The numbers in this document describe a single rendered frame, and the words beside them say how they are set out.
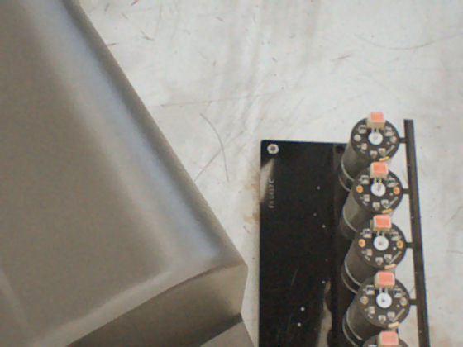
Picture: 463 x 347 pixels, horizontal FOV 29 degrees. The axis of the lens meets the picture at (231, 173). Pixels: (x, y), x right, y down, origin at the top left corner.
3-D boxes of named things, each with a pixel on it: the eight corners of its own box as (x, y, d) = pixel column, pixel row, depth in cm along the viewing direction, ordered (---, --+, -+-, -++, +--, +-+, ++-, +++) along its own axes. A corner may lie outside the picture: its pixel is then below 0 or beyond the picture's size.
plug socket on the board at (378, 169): (369, 183, 43) (372, 177, 43) (369, 167, 44) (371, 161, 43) (385, 183, 43) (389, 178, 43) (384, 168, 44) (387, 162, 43)
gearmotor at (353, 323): (341, 353, 45) (358, 325, 40) (339, 306, 46) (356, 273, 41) (389, 354, 45) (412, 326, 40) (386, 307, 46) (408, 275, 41)
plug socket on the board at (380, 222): (372, 236, 42) (374, 231, 41) (371, 220, 42) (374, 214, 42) (389, 237, 42) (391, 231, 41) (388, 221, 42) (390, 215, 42)
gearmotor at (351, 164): (336, 200, 48) (351, 159, 44) (335, 159, 49) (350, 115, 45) (380, 202, 48) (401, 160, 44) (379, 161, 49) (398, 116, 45)
